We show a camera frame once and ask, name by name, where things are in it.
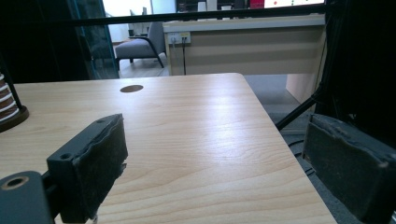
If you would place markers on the beige desk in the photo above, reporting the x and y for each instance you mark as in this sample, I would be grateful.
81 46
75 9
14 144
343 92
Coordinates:
249 53

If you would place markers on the striped round object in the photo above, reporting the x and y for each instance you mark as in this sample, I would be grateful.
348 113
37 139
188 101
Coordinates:
19 119

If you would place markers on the round dark table grommet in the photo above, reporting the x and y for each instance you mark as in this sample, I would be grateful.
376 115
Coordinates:
131 88

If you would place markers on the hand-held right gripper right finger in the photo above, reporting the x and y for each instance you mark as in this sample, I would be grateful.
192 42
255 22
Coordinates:
348 168

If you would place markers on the grey armchair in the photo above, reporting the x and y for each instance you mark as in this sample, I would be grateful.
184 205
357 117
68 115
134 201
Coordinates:
137 48

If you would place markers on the white wall socket strip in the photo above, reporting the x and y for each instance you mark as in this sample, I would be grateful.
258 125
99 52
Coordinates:
178 37

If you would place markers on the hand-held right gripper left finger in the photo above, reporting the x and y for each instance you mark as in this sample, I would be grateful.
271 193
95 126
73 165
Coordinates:
87 168

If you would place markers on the black tripod leg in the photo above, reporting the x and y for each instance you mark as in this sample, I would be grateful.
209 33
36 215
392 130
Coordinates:
295 113

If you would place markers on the black horizontal frame bar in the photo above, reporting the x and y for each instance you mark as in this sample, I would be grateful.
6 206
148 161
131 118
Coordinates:
186 16

